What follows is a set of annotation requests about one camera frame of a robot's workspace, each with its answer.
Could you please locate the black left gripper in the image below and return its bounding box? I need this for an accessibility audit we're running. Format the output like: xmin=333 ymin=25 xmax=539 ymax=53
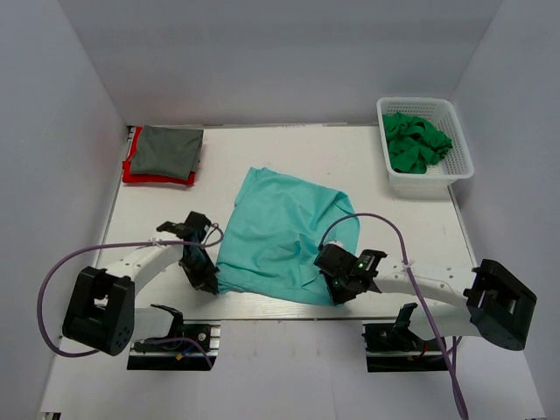
xmin=179 ymin=246 xmax=221 ymax=294

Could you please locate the teal t shirt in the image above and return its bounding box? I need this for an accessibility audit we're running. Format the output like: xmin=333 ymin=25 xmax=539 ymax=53
xmin=216 ymin=168 xmax=361 ymax=306

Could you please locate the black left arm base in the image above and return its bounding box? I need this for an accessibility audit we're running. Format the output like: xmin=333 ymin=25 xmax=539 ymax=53
xmin=127 ymin=304 xmax=221 ymax=372

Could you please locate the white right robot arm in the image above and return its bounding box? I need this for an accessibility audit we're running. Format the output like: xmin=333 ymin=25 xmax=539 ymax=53
xmin=314 ymin=243 xmax=537 ymax=351

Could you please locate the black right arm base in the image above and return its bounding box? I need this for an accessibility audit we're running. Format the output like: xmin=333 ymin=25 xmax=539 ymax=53
xmin=362 ymin=303 xmax=448 ymax=373

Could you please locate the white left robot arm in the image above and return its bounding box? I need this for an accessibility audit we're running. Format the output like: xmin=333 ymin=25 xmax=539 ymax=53
xmin=62 ymin=212 xmax=221 ymax=355

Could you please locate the folded red t shirt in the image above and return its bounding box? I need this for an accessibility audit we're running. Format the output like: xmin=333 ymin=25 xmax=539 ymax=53
xmin=122 ymin=126 xmax=196 ymax=187

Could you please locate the folded grey t shirt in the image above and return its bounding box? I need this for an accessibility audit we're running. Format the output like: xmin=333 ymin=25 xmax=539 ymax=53
xmin=130 ymin=125 xmax=204 ymax=181

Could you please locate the crumpled green t shirt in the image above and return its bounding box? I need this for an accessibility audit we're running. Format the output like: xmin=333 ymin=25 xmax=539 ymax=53
xmin=382 ymin=112 xmax=453 ymax=174

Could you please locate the white plastic basket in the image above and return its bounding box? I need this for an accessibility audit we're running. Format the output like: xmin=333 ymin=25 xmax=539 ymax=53
xmin=376 ymin=96 xmax=474 ymax=200

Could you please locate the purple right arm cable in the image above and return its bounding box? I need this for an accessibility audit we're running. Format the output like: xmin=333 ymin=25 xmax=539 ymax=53
xmin=320 ymin=213 xmax=469 ymax=420

